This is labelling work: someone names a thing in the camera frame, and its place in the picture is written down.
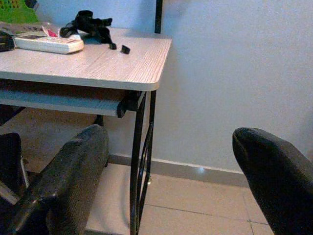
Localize black metal shelf post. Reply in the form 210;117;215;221
155;0;164;34

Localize grey printed papers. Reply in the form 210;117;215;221
0;21;49;36

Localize black object with rounded edge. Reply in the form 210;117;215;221
0;30;16;52

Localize grey pull-out keyboard tray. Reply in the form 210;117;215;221
0;88;145;118

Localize white remote control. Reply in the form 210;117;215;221
14;35;85;55

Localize pink and white packet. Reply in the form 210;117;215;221
41;23;62;39

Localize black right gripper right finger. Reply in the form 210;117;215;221
232;127;313;235

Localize light wood desk, black frame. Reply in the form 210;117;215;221
0;26;172;235

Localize black fabric strap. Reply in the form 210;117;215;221
59;10;117;50

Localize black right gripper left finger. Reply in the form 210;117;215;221
14;124;110;235

